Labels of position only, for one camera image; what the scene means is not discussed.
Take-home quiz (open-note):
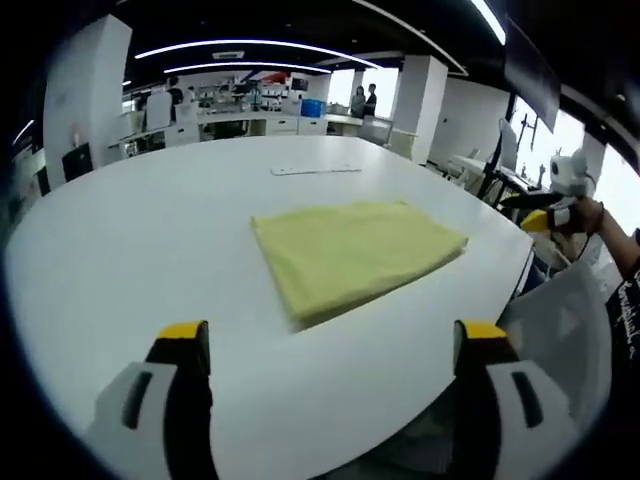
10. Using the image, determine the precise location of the white ceiling light strip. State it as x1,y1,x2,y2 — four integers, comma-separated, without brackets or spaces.
469,0,507,45
163,61,335,76
134,38,380,70

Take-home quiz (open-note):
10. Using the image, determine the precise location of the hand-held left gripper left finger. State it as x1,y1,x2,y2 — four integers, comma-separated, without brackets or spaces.
84,319,219,480

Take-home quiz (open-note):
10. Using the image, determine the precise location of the white lab counter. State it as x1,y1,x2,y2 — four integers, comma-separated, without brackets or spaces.
119,107,394,151

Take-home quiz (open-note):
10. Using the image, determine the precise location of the yellow blue grey garment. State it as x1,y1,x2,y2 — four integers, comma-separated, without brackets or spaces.
249,199,470,331

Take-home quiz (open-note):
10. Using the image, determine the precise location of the white template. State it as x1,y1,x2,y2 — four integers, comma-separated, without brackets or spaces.
270,163,363,177

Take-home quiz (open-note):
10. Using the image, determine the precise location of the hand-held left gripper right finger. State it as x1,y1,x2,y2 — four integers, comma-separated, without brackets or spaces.
452,318,576,480

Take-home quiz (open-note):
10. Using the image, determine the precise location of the black hanging monitor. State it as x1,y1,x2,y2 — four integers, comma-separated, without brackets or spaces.
503,14,561,132

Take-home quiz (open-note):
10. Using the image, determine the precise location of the person's dark printed shirt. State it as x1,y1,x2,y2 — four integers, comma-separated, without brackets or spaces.
602,227,640,382

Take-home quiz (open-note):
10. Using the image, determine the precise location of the person's right hand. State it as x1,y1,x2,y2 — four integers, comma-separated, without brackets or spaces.
567,196,602,235

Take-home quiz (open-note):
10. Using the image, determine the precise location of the white pillar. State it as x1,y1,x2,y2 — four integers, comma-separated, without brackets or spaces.
42,13,134,189
389,54,450,164

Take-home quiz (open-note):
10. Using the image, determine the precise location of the white chair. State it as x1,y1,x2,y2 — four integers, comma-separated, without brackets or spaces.
499,259,614,451

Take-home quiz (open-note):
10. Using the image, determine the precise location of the black cabinet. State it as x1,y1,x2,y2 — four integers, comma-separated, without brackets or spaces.
60,141,94,184

